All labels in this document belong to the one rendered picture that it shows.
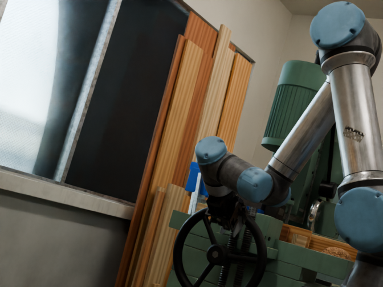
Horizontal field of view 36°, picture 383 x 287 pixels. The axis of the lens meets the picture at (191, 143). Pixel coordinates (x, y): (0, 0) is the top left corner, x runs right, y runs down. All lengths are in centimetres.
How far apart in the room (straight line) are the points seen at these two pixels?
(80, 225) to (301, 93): 171
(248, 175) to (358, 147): 25
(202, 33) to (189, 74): 33
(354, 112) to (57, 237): 225
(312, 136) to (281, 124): 59
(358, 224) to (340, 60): 35
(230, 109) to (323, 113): 268
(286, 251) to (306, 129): 54
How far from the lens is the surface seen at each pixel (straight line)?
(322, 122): 144
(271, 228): 182
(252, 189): 132
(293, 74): 207
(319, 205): 212
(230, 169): 136
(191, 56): 367
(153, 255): 340
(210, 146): 139
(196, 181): 291
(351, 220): 119
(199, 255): 196
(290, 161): 144
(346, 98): 128
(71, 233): 332
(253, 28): 451
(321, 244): 200
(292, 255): 186
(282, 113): 204
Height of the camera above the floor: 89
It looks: 7 degrees up
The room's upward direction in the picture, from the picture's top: 16 degrees clockwise
